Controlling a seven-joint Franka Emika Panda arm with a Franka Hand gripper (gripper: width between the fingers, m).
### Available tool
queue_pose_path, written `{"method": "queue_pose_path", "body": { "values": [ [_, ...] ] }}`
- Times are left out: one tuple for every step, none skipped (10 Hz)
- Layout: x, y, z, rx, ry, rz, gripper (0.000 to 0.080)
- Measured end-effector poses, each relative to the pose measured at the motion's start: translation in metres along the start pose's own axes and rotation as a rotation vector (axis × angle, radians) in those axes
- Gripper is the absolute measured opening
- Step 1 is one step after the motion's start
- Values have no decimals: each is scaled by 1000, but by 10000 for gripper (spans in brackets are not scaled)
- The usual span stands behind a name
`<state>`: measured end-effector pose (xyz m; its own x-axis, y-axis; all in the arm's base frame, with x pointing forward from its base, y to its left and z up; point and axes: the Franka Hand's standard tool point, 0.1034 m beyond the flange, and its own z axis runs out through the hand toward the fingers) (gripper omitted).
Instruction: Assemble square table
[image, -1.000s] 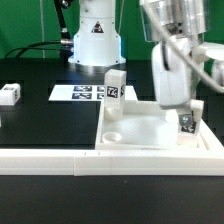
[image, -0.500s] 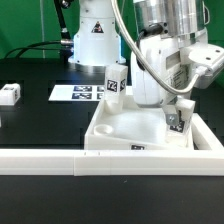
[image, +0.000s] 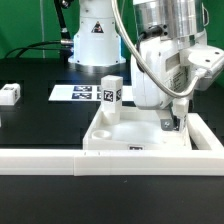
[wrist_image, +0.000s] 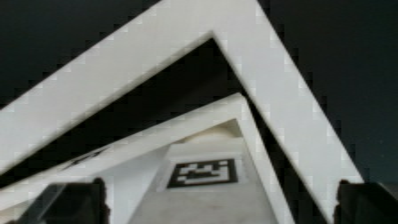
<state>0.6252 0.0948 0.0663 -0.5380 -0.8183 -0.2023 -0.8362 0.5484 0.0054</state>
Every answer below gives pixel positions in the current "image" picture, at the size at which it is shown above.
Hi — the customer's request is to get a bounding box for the black cable bundle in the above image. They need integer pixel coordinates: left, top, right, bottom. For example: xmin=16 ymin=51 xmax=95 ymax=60
xmin=2 ymin=39 xmax=74 ymax=60

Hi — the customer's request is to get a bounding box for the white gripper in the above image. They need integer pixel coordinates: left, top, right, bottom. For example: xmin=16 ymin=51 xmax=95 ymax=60
xmin=129 ymin=6 xmax=224 ymax=132

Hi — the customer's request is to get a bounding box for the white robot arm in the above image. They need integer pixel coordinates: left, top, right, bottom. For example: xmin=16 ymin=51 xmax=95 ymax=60
xmin=69 ymin=0 xmax=224 ymax=130

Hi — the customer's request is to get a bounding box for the white square tabletop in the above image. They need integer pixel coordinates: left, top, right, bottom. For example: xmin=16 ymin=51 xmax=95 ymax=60
xmin=83 ymin=106 xmax=192 ymax=151

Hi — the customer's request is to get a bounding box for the white sheet with AprilTags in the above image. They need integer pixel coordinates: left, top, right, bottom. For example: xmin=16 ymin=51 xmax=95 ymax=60
xmin=48 ymin=84 xmax=134 ymax=103

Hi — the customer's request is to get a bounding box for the white L-shaped obstacle fence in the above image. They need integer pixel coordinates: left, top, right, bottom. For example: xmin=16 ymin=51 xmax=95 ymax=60
xmin=0 ymin=113 xmax=224 ymax=176

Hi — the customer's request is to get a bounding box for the white cable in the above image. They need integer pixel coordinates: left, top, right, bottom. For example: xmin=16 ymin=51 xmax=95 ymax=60
xmin=110 ymin=0 xmax=209 ymax=99

